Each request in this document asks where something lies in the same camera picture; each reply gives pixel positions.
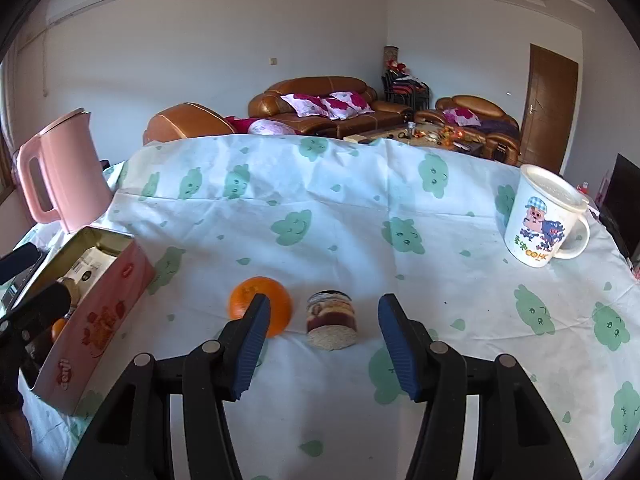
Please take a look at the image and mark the stacked chairs in corner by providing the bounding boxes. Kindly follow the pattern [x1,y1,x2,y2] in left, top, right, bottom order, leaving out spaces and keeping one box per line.
[382,60,431,110]

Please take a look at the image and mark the layered dessert jar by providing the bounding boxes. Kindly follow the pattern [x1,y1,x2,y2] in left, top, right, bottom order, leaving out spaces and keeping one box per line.
[306,289,358,351]

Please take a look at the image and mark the orange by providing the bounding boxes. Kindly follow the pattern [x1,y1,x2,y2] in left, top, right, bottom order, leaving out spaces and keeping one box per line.
[51,318,67,342]

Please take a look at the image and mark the brown leather armchair near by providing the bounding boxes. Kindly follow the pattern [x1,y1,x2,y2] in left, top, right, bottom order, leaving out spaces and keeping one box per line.
[142,102,235,145]

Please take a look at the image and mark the brown wooden door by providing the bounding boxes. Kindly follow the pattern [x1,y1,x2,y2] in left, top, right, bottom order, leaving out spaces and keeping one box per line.
[518,44,579,174]

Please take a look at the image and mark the white cartoon mug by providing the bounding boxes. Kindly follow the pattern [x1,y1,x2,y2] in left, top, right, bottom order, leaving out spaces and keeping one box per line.
[504,164,590,269]

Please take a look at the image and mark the pink electric kettle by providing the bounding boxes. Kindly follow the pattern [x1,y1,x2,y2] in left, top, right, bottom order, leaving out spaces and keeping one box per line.
[16,108,113,233]

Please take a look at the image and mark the orange mandarin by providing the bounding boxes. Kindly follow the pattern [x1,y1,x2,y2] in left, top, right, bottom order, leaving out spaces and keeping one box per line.
[228,275,294,339]

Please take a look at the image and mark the coffee table with items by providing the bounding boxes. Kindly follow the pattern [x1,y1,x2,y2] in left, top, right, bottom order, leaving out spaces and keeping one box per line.
[344,122,485,156]

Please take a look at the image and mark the white green cloud tablecloth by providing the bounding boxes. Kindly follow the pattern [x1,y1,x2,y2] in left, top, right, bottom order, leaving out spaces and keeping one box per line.
[25,136,639,479]

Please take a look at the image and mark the black television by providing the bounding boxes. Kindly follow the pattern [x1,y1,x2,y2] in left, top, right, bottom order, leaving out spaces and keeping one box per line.
[600,154,640,250]

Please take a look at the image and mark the pink metal tin box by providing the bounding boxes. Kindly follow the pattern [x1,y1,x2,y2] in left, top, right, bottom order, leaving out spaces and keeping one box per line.
[20,226,154,415]

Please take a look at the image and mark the brown leather sofa far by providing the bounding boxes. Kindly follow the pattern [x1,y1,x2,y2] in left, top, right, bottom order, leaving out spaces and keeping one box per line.
[414,94,522,166]

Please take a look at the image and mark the brown leather long sofa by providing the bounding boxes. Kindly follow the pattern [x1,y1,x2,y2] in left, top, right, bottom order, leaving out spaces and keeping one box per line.
[247,76,413,139]

